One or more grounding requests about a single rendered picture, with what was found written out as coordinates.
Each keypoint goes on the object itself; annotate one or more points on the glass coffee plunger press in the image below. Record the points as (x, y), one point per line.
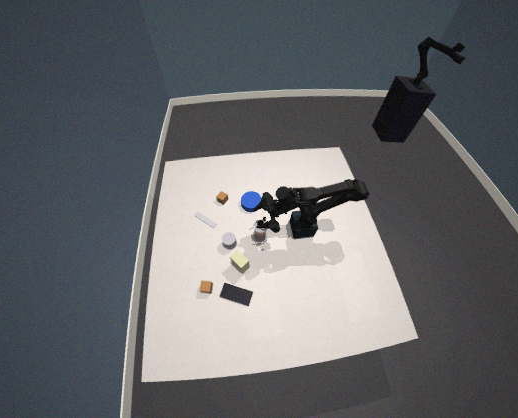
(260, 234)

